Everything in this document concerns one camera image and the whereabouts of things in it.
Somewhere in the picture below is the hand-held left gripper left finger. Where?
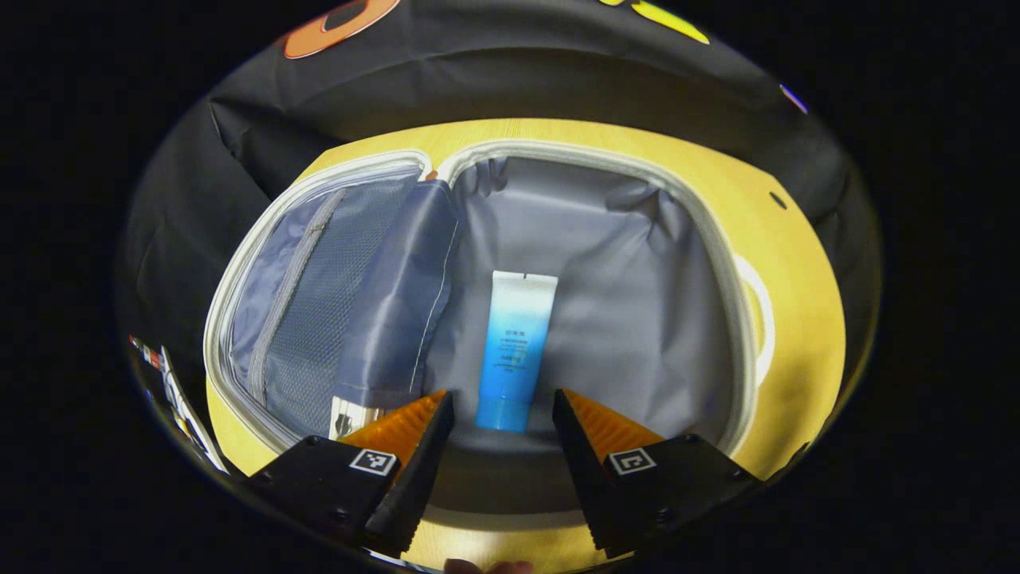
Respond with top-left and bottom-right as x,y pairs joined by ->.
245,390 -> 456,558

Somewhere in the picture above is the colourful printed card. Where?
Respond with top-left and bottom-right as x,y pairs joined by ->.
127,333 -> 229,476

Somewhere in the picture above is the blue and white tube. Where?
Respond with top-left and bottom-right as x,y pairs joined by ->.
475,270 -> 559,434

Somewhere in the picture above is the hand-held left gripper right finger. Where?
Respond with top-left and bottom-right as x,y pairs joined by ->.
552,388 -> 763,560

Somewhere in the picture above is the black backdrop cloth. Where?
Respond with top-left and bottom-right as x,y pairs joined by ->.
116,0 -> 884,415

